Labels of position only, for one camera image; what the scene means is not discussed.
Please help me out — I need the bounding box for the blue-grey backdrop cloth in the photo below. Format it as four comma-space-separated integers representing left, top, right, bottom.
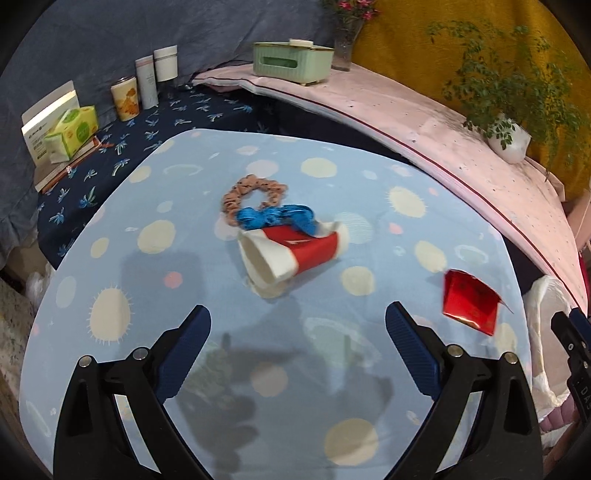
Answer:
0, 0, 333, 259

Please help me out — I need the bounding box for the glass vase with red flowers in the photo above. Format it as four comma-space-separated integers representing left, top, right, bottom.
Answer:
323, 0, 382, 72

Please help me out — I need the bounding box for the pink hair scrunchie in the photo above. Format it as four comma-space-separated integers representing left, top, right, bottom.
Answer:
222, 174, 289, 222

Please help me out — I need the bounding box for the yellow printed can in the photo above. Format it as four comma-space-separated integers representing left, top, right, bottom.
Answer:
110, 77, 140, 121

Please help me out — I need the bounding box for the potted green plant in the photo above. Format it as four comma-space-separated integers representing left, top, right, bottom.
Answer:
427, 21, 587, 164

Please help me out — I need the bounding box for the green tissue box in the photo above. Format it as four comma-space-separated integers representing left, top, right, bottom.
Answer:
252, 39, 335, 88

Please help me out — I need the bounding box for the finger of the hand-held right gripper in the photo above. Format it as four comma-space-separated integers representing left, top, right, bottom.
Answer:
568, 306, 591, 352
549, 311, 590, 371

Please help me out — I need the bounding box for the white cardboard box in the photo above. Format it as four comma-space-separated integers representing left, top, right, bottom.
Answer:
21, 80, 79, 167

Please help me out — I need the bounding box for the red and white paper cup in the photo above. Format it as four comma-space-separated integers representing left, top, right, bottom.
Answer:
238, 220, 349, 300

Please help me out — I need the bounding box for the red packet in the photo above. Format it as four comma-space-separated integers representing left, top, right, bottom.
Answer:
442, 269, 513, 335

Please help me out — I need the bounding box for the navy patterned cloth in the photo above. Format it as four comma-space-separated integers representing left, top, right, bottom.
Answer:
37, 85, 273, 271

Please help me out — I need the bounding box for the green tissue pack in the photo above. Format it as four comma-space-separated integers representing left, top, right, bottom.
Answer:
44, 105, 99, 163

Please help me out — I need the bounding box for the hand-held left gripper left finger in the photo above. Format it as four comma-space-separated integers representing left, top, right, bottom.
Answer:
53, 304, 213, 480

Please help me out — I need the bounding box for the pink table cloth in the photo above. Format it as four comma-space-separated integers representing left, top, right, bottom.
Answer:
191, 62, 587, 319

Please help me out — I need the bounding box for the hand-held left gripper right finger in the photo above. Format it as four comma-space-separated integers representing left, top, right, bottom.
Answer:
384, 301, 543, 480

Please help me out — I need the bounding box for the light blue spotted cloth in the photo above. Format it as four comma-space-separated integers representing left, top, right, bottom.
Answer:
18, 129, 532, 480

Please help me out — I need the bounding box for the brown-edged book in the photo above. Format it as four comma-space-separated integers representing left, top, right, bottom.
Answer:
34, 136, 102, 193

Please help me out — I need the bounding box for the blue hair scrunchie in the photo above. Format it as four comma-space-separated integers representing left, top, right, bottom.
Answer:
235, 204, 319, 236

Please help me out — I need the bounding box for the white round jar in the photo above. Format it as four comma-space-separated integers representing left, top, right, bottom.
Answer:
153, 45, 180, 83

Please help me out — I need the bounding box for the person's right hand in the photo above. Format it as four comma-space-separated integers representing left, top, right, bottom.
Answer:
538, 405, 579, 443

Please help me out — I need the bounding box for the tall white bottle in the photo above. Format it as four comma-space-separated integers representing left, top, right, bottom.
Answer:
135, 55, 159, 110

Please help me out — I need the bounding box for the yellow backdrop cloth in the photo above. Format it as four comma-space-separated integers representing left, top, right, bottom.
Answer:
351, 0, 591, 204

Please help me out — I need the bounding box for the trash bin with white liner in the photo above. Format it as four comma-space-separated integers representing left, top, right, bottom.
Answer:
526, 274, 583, 448

